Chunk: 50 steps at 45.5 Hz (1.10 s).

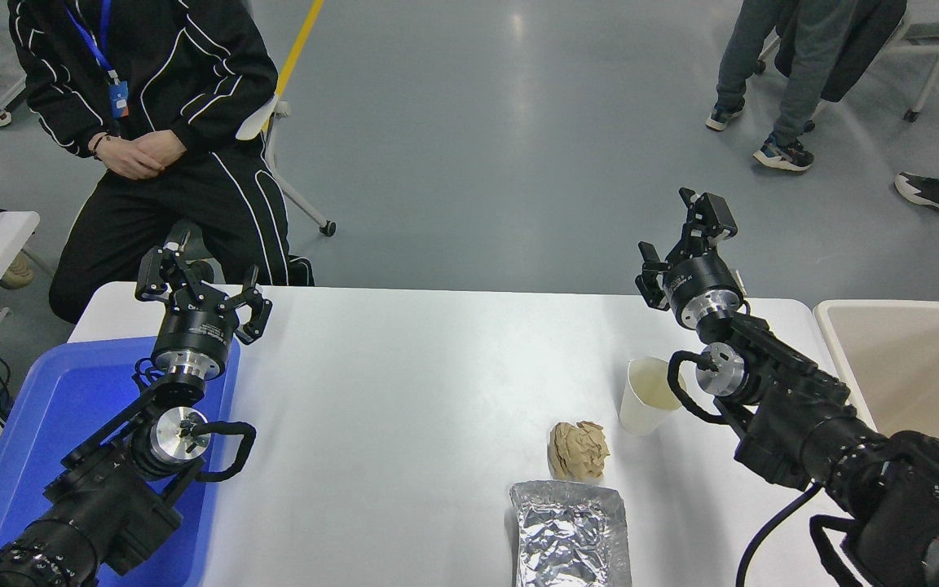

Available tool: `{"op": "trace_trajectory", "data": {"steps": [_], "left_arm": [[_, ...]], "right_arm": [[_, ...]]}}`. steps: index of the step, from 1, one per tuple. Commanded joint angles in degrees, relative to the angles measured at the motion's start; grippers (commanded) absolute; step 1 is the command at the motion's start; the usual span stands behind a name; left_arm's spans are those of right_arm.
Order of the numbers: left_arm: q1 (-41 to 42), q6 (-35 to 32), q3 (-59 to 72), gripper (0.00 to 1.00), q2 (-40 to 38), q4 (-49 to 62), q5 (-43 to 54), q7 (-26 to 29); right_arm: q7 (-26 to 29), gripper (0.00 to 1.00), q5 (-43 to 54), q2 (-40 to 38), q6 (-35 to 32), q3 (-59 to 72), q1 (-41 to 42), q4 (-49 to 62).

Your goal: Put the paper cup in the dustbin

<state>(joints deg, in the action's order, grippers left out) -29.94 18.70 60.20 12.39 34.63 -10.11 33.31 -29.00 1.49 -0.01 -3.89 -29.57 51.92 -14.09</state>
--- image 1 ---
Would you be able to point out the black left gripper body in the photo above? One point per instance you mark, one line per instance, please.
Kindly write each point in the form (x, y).
(196, 330)

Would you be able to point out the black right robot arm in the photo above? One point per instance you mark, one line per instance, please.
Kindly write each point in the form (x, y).
(844, 440)

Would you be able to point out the large pale plastic bin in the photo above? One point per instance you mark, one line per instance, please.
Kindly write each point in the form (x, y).
(910, 359)

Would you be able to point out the dark hanging jacket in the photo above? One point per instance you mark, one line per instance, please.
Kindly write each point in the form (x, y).
(861, 41)

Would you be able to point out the silver foil tray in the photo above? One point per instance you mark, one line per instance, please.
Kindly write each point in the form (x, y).
(569, 538)

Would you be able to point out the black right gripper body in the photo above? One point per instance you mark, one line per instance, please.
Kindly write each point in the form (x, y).
(702, 281)

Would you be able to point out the person's right hand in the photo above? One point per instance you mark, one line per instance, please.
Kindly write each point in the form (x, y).
(131, 159)

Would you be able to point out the white wheeled office chair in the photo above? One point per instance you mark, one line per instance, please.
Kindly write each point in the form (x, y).
(938, 20)
(257, 118)

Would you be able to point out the white paper cup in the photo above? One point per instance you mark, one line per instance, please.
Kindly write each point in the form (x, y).
(641, 408)

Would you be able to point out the person's left hand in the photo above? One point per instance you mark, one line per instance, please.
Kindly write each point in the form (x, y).
(169, 147)

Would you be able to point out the crumpled tan paper ball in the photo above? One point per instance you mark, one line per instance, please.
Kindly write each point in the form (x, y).
(577, 450)

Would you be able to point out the blue plastic tray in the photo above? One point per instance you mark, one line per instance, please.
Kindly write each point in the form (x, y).
(70, 399)

